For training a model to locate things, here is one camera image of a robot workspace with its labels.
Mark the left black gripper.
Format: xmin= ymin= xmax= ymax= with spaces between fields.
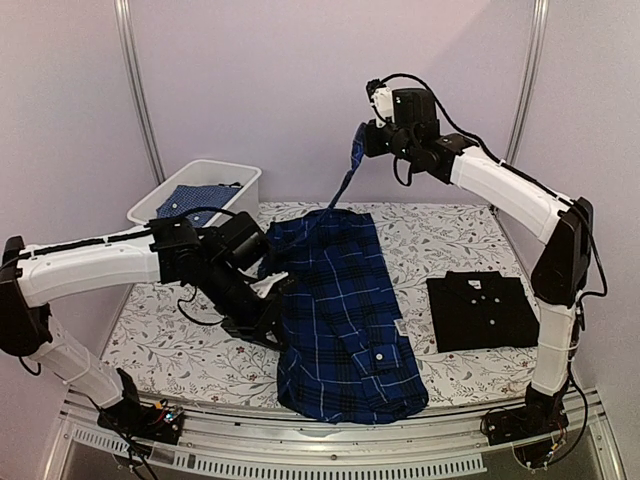
xmin=199 ymin=259 xmax=290 ymax=355

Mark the blue plaid long sleeve shirt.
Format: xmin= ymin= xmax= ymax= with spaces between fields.
xmin=257 ymin=122 xmax=429 ymax=426

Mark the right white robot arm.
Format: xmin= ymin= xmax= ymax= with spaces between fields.
xmin=364 ymin=74 xmax=602 ymax=436

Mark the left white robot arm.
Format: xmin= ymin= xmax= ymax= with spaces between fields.
xmin=1 ymin=212 xmax=293 ymax=434

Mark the blue checked shirt in bin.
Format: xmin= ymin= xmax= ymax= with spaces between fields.
xmin=156 ymin=182 xmax=241 ymax=227

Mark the white plastic bin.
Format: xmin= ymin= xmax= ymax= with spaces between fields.
xmin=127 ymin=159 xmax=262 ymax=226

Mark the folded black shirt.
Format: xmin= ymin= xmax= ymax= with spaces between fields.
xmin=426 ymin=271 xmax=539 ymax=353

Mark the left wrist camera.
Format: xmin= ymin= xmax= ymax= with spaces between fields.
xmin=250 ymin=272 xmax=289 ymax=299

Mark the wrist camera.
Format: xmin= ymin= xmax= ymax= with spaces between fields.
xmin=366 ymin=79 xmax=395 ymax=128
xmin=250 ymin=272 xmax=289 ymax=299

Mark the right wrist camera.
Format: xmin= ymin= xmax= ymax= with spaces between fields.
xmin=366 ymin=79 xmax=395 ymax=128

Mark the front aluminium rail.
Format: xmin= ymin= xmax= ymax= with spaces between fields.
xmin=42 ymin=389 xmax=627 ymax=479

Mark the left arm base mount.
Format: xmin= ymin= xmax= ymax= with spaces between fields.
xmin=97 ymin=368 xmax=184 ymax=445

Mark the right aluminium frame post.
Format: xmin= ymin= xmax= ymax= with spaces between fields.
xmin=505 ymin=0 xmax=549 ymax=165

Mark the aluminium frame post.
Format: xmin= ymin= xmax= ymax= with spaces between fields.
xmin=114 ymin=0 xmax=166 ymax=185
xmin=505 ymin=0 xmax=549 ymax=165

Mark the left aluminium frame post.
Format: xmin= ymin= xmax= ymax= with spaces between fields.
xmin=114 ymin=0 xmax=166 ymax=185

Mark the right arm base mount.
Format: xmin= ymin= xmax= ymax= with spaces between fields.
xmin=480 ymin=403 xmax=569 ymax=470

